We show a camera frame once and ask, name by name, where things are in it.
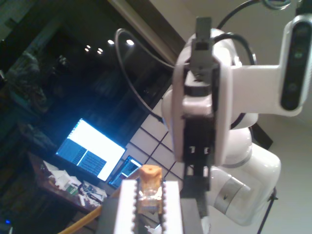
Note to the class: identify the small laptop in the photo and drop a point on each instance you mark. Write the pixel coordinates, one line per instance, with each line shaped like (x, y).
(126, 170)

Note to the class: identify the cluttered wooden desk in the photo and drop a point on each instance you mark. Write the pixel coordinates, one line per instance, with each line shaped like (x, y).
(61, 185)

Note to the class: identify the lit computer monitor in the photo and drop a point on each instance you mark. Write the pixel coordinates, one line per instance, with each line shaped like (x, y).
(97, 143)

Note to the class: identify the gripper camera bar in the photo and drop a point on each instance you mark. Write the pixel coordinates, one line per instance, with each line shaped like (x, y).
(295, 63)

